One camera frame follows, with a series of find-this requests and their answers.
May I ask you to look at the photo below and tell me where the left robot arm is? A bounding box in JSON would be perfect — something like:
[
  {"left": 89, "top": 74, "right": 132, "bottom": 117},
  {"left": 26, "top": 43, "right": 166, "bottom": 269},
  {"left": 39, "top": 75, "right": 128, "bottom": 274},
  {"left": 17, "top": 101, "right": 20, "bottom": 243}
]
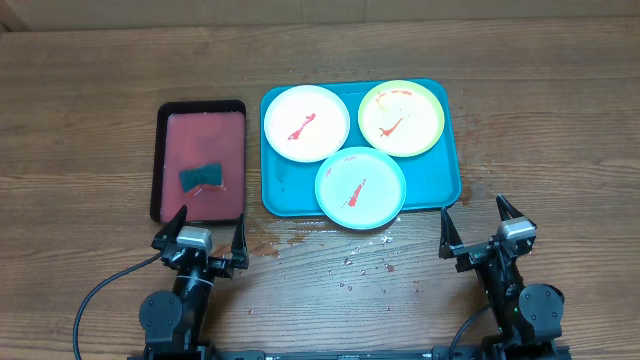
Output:
[{"left": 139, "top": 206, "right": 249, "bottom": 359}]

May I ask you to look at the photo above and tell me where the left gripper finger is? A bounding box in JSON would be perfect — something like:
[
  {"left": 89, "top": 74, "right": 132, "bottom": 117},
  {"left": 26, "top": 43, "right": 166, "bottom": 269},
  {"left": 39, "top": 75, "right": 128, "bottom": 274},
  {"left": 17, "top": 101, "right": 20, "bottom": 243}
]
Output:
[
  {"left": 151, "top": 205, "right": 188, "bottom": 250},
  {"left": 231, "top": 214, "right": 249, "bottom": 269}
]

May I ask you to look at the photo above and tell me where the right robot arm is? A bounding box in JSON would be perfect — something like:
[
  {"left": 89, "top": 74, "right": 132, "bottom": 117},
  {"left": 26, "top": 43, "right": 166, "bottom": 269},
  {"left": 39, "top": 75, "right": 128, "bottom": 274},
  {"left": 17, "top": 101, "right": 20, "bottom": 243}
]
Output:
[{"left": 439, "top": 195, "right": 571, "bottom": 360}]

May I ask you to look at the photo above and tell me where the teal plastic tray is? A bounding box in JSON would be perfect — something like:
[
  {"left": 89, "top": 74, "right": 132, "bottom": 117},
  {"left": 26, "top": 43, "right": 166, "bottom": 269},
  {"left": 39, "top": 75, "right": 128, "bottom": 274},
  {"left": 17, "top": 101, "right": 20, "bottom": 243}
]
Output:
[{"left": 260, "top": 78, "right": 462, "bottom": 217}]

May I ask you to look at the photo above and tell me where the green scrubbing sponge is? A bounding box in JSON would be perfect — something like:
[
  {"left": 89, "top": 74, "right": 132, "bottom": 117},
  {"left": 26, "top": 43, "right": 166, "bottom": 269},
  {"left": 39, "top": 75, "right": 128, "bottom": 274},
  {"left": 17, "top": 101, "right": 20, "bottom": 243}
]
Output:
[{"left": 179, "top": 163, "right": 223, "bottom": 193}]

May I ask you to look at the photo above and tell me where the light blue plate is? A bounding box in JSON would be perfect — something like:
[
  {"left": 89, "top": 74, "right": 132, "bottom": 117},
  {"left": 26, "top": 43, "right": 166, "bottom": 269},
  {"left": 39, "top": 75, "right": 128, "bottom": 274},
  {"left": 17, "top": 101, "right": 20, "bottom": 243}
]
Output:
[{"left": 314, "top": 147, "right": 407, "bottom": 230}]

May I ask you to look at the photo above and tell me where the yellow-green plate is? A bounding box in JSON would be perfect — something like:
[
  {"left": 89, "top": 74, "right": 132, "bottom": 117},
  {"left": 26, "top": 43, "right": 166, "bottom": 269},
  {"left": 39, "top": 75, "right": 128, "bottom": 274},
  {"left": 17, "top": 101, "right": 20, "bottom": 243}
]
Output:
[{"left": 358, "top": 80, "right": 445, "bottom": 157}]

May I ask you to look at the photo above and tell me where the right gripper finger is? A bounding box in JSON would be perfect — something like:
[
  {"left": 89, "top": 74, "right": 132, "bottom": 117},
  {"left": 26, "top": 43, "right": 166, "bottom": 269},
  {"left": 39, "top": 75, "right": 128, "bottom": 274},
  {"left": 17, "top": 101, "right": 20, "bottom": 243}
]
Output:
[
  {"left": 439, "top": 208, "right": 464, "bottom": 259},
  {"left": 496, "top": 194, "right": 523, "bottom": 221}
]

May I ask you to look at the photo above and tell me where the white plate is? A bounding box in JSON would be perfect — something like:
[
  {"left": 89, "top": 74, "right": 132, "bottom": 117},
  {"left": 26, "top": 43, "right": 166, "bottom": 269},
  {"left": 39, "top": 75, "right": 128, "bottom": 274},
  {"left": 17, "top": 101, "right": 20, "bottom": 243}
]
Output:
[{"left": 263, "top": 85, "right": 350, "bottom": 163}]

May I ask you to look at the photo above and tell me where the black tray with red water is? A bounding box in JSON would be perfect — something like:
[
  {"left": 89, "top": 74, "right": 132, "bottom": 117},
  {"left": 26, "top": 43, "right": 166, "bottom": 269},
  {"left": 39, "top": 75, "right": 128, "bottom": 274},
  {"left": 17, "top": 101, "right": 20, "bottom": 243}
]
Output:
[{"left": 149, "top": 100, "right": 246, "bottom": 224}]

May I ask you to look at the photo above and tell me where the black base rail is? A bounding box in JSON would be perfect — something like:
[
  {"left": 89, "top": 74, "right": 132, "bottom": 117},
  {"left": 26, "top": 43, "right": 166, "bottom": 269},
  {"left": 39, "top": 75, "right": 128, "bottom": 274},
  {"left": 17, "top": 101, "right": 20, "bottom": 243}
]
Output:
[{"left": 127, "top": 344, "right": 571, "bottom": 360}]

